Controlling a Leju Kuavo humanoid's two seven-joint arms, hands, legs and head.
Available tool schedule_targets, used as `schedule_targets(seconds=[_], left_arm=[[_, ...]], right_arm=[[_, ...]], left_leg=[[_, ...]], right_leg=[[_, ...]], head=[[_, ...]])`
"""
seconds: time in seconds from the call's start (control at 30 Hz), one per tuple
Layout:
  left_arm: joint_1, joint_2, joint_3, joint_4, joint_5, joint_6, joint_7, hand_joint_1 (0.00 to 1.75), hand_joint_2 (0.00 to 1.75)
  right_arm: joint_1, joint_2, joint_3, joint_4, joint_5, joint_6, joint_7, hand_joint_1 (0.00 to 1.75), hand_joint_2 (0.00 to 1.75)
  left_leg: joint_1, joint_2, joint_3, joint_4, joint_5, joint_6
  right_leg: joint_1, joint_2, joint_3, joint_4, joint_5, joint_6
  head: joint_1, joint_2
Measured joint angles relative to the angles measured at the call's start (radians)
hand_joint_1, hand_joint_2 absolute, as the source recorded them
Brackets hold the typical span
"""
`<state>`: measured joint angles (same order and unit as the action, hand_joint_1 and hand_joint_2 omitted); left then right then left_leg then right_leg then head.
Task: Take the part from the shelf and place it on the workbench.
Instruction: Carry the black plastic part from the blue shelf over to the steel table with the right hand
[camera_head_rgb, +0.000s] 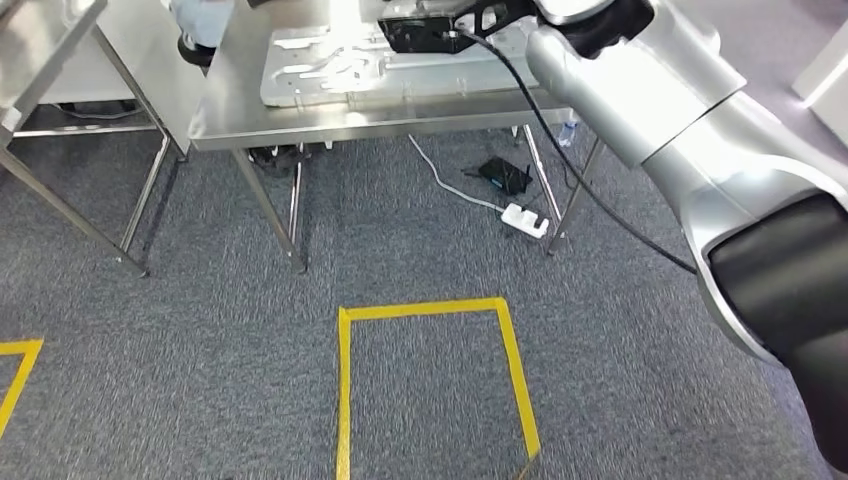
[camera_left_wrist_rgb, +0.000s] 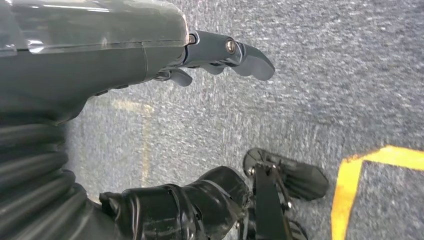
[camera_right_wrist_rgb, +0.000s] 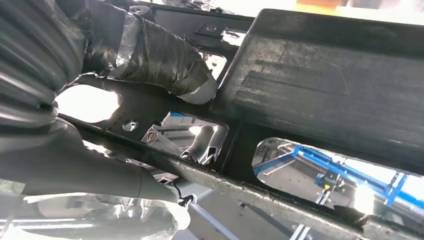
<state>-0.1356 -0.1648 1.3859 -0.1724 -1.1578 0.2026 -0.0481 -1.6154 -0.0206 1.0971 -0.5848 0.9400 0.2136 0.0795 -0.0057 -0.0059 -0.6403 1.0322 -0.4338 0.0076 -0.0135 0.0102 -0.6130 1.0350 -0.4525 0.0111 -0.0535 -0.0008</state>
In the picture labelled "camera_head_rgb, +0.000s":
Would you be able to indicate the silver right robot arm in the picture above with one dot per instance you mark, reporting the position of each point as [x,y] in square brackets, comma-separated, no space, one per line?
[629,86]

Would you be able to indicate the yellow floor tape square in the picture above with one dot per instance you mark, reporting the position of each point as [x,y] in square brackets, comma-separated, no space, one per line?
[343,397]
[26,358]

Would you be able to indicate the black router with antennas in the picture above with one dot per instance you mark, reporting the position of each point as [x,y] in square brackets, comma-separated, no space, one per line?
[500,173]

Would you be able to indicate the white power strip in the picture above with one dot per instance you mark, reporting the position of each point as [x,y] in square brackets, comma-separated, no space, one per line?
[520,218]

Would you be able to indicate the white cabinet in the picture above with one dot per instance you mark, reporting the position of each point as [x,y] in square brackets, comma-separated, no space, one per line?
[828,86]

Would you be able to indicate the stainless steel table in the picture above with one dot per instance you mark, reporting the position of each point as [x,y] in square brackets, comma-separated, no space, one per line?
[40,40]

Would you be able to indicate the stainless steel workbench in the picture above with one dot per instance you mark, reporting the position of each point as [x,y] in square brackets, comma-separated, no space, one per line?
[225,112]

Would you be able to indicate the white desk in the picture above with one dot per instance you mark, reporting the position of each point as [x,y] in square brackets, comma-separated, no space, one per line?
[132,60]

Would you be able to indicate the grey stamped metal plate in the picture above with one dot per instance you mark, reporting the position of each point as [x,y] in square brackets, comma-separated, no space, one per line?
[318,79]

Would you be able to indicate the clear water bottle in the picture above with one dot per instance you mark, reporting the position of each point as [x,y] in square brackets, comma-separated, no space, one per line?
[567,134]

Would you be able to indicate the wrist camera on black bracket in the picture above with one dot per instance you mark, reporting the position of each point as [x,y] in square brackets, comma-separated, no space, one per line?
[417,33]

